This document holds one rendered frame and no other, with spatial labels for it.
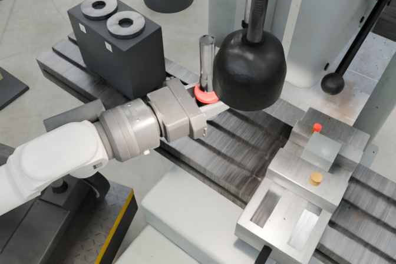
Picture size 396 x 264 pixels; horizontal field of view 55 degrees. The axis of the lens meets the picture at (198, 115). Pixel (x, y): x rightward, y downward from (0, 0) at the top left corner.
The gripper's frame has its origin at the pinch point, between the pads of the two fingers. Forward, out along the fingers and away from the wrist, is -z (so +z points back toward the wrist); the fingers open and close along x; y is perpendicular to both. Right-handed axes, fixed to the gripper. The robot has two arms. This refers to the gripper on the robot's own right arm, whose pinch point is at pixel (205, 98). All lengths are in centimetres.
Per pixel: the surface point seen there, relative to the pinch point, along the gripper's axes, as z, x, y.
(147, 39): -0.7, 29.3, 9.6
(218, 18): -3.0, 2.2, -14.7
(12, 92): 48, 146, 121
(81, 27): 11.5, 42.4, 10.7
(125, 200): 16, 31, 84
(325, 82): -8.6, -15.6, -14.9
